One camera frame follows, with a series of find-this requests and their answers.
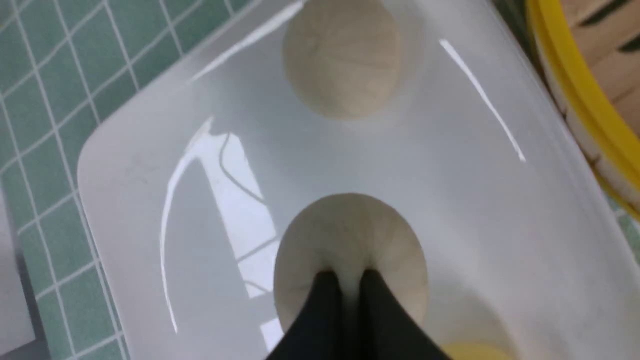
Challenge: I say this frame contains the white square plate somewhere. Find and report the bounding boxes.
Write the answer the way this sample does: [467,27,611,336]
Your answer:
[77,0,639,360]

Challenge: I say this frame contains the green checkered tablecloth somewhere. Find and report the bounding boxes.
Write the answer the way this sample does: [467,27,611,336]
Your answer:
[0,0,640,360]

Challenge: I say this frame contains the yellow steamed bun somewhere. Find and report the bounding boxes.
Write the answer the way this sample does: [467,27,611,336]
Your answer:
[441,342,514,360]

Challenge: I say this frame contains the yellow rimmed bamboo steamer basket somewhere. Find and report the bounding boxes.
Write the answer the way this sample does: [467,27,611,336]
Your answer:
[525,0,640,219]

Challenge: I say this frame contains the white steamed bun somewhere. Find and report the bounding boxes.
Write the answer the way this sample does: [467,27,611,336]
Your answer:
[273,193,429,332]
[282,0,402,120]

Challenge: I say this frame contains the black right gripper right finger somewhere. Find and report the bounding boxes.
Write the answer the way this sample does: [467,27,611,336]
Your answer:
[358,269,450,360]

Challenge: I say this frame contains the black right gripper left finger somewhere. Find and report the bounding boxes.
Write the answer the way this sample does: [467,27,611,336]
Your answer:
[267,271,345,360]

